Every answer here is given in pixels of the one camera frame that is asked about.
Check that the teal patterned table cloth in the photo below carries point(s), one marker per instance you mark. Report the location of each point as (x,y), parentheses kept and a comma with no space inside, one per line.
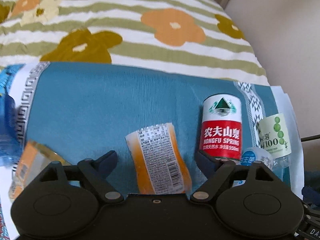
(81,111)

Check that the blue label bottle cup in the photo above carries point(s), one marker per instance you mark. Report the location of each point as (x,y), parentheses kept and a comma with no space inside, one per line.
(10,146)

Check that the white frosted bottle cup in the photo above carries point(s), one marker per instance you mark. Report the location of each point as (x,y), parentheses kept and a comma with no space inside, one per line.
(252,154)

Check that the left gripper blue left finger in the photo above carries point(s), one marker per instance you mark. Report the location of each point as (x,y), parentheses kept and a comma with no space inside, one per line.
(106,164)

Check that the green dot label bottle cup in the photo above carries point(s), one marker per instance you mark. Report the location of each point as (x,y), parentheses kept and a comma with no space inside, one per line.
(274,138)

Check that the floral striped bed quilt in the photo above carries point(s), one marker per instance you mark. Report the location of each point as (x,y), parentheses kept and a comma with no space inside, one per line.
(193,37)

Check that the yellow orange label bottle cup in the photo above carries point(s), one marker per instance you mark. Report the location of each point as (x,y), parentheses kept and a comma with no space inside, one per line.
(34,159)

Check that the orange label cut bottle cup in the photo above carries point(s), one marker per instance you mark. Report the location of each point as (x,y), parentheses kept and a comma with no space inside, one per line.
(159,166)

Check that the red label clear bottle cup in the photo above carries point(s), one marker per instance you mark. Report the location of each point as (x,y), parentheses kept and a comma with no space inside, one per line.
(221,130)

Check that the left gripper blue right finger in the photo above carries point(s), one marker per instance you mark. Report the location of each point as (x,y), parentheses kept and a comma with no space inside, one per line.
(207,164)

